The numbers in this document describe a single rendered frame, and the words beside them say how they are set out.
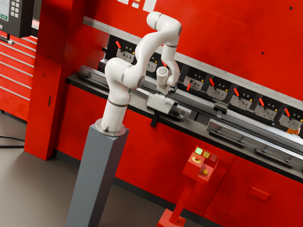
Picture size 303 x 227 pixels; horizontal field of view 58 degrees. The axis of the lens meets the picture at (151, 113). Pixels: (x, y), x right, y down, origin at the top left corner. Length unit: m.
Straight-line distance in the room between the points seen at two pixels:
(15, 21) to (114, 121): 0.94
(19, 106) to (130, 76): 2.02
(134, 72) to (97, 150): 0.54
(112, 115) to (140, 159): 1.01
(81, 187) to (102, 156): 0.33
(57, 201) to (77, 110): 0.80
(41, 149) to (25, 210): 0.64
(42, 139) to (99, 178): 1.12
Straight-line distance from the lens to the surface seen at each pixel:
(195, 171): 2.10
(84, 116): 2.55
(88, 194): 1.93
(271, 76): 2.22
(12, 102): 3.33
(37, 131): 2.78
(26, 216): 2.45
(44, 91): 2.55
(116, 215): 2.56
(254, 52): 2.17
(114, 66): 1.51
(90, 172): 1.82
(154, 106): 2.13
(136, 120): 2.35
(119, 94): 1.54
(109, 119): 1.60
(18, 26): 2.06
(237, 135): 2.39
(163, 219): 2.52
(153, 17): 1.69
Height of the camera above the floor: 1.90
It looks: 27 degrees down
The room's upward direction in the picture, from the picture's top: 20 degrees clockwise
